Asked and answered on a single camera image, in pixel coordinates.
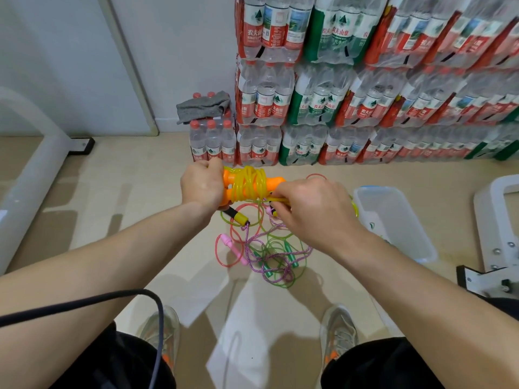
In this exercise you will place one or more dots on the person's left hand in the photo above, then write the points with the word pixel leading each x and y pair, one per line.
pixel 200 184

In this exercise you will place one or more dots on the person's right hand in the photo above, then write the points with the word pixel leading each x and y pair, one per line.
pixel 318 214

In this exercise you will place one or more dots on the person's left fingers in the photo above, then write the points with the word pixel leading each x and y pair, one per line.
pixel 215 164

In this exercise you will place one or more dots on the person's right fingers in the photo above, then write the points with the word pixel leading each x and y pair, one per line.
pixel 280 202

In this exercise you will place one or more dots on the person's right forearm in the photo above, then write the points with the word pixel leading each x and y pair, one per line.
pixel 425 311

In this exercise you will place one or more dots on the person's left forearm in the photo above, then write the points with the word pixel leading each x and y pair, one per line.
pixel 101 279

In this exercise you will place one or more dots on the grey cloth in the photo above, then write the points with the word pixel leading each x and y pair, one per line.
pixel 202 106

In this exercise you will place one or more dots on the clear plastic storage box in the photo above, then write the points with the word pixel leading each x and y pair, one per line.
pixel 395 222

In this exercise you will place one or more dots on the person's right grey shoe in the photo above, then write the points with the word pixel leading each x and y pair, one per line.
pixel 338 332

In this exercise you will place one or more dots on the person's grey shoe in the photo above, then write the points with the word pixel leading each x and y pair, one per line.
pixel 164 332
pixel 338 332

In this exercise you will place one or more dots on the stack of water bottle packs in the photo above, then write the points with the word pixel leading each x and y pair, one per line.
pixel 365 76

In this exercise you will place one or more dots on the person's left grey shoe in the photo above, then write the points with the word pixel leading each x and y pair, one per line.
pixel 164 332

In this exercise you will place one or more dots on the white metal equipment base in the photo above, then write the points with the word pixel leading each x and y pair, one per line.
pixel 496 234

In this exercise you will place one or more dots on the black shorts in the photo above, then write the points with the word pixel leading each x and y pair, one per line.
pixel 121 364

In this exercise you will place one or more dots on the white door frame trim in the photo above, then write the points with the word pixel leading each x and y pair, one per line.
pixel 129 68

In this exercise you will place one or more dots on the white metal frame leg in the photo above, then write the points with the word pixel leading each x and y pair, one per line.
pixel 28 186

